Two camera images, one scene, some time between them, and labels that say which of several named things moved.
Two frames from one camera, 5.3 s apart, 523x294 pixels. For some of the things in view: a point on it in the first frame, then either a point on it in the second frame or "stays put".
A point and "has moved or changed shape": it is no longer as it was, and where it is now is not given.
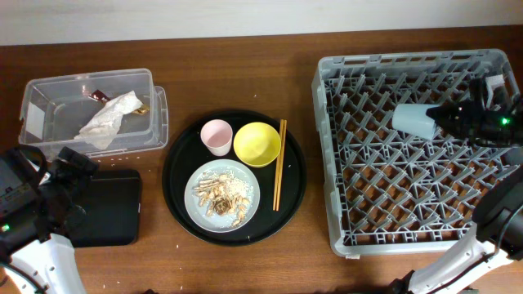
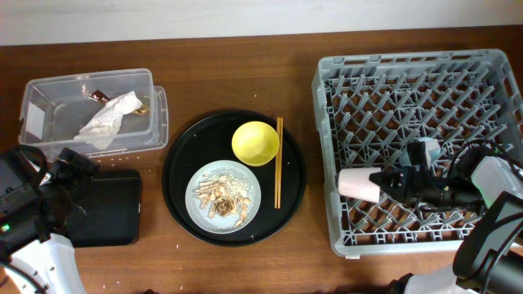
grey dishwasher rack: (386, 190) stays put
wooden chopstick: (281, 165) has moved or changed shape
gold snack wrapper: (98, 95) stays put
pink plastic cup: (217, 134) to (355, 183)
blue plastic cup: (413, 118) to (433, 153)
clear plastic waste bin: (95, 113) stays put
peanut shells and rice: (225, 194) stays put
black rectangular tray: (113, 209) stays put
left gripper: (60, 169) stays put
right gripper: (467, 120) to (410, 183)
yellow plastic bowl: (257, 144) stays put
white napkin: (100, 132) stays put
